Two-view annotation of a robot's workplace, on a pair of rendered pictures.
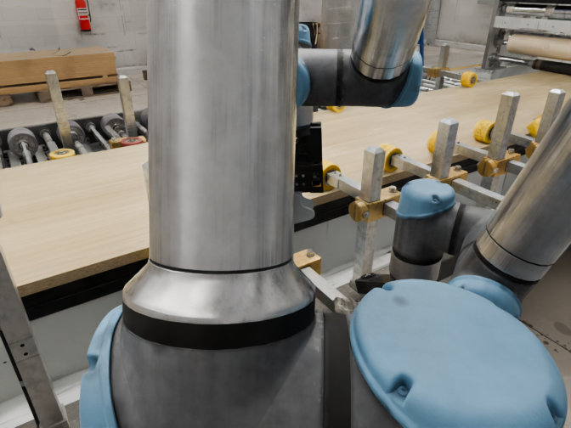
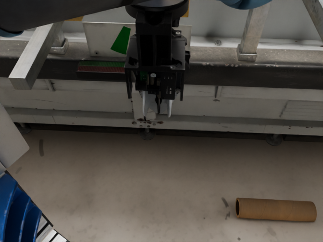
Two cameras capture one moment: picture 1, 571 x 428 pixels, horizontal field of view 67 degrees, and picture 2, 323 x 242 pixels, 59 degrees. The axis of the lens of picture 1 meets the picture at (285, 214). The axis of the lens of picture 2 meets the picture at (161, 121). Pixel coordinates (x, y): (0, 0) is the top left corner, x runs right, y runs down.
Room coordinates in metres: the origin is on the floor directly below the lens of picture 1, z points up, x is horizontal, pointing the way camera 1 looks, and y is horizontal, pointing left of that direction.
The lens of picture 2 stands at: (0.32, -0.39, 1.18)
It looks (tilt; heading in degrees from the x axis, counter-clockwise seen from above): 51 degrees down; 36
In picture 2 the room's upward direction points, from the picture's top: straight up
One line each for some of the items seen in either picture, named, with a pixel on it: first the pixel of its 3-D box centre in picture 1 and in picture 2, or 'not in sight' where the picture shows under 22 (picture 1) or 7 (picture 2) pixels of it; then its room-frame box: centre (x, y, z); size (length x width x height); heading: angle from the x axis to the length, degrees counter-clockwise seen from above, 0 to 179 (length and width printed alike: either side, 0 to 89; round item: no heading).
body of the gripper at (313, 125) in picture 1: (297, 157); not in sight; (0.72, -0.02, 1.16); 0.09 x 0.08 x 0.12; 87
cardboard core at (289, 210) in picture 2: not in sight; (274, 209); (0.96, -0.49, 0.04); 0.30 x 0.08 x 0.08; 123
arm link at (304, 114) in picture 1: (291, 111); not in sight; (0.72, -0.01, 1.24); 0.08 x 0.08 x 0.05
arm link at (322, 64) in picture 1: (295, 77); not in sight; (0.61, -0.01, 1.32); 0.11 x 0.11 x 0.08; 86
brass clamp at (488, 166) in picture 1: (498, 164); not in sight; (1.23, -0.64, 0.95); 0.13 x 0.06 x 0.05; 123
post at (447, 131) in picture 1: (433, 203); not in sight; (1.08, -0.41, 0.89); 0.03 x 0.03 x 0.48; 33
